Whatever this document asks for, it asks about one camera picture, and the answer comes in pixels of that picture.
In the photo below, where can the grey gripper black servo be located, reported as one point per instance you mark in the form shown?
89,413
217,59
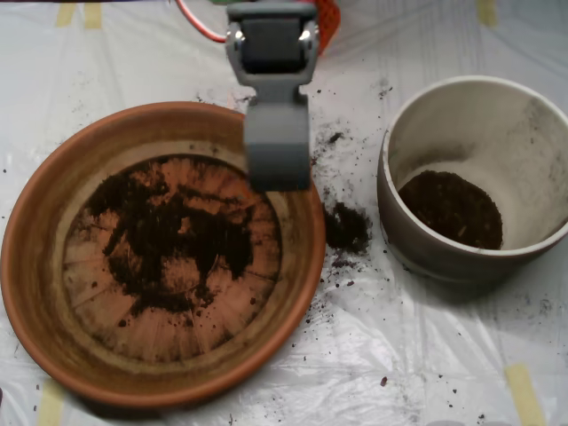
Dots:
272,44

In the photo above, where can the dark soil pile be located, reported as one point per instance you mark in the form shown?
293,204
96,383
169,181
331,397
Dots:
146,217

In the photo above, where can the green orange robot arm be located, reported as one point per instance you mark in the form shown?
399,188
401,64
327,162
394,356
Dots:
328,26

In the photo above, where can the terracotta plant saucer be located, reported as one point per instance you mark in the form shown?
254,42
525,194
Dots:
302,248

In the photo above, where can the spilled dark soil heap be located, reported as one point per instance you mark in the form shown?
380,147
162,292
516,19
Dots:
346,231

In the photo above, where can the dark soil in pot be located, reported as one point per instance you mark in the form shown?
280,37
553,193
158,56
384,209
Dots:
448,213

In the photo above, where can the white ceramic pot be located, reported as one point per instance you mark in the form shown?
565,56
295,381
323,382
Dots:
444,266

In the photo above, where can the beige masking tape strip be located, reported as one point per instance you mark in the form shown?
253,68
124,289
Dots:
51,408
93,15
486,12
65,14
526,395

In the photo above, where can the clear white plastic sheet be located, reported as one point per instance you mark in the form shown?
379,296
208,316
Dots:
444,333

